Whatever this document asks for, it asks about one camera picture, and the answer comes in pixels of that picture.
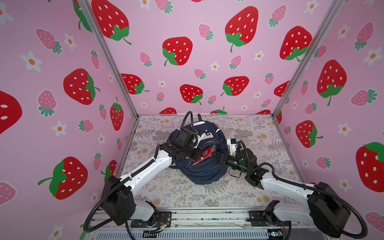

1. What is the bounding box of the navy blue student backpack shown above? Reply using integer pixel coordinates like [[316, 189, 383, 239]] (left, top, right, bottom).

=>
[[170, 114, 228, 185]]

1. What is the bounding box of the floral table cloth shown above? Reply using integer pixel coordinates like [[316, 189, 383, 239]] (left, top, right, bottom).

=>
[[123, 115, 299, 208]]

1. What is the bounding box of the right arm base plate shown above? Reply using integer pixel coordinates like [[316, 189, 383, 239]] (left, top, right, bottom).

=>
[[247, 211, 289, 227]]

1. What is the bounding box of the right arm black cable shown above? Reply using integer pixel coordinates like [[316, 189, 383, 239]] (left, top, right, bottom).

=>
[[227, 139, 368, 239]]

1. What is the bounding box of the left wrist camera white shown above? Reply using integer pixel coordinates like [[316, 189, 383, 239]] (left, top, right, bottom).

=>
[[193, 130, 206, 148]]

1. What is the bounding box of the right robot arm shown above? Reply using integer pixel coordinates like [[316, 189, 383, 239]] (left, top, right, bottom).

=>
[[213, 152, 351, 238]]

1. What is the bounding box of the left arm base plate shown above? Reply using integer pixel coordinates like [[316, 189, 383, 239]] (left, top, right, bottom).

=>
[[131, 212, 172, 228]]

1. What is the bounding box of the red box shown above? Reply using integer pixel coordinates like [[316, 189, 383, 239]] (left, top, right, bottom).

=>
[[192, 145, 217, 166]]

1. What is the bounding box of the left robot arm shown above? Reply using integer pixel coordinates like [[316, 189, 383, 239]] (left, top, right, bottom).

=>
[[101, 129, 205, 226]]

